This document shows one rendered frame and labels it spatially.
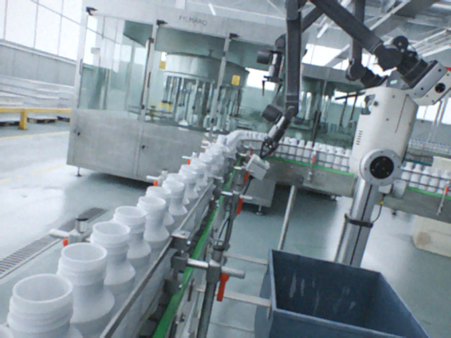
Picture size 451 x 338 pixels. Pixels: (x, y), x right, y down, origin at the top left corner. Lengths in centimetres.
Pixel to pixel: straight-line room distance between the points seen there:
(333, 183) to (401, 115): 132
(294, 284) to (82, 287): 79
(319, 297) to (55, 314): 87
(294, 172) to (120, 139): 271
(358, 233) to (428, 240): 360
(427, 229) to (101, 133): 440
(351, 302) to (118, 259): 81
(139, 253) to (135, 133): 432
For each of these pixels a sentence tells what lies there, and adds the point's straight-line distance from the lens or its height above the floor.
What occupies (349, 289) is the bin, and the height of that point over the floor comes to 88.
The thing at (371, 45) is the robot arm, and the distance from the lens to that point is 138.
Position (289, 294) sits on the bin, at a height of 83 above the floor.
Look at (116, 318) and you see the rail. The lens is 34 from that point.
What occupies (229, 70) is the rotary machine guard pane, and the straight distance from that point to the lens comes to 450.
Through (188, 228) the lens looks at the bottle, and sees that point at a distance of 72.
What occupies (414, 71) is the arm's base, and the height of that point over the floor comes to 154.
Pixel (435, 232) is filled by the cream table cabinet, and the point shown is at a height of 26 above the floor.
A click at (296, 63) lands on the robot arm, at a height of 152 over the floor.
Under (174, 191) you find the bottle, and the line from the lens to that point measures 58.
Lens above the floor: 131
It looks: 10 degrees down
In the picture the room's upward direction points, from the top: 11 degrees clockwise
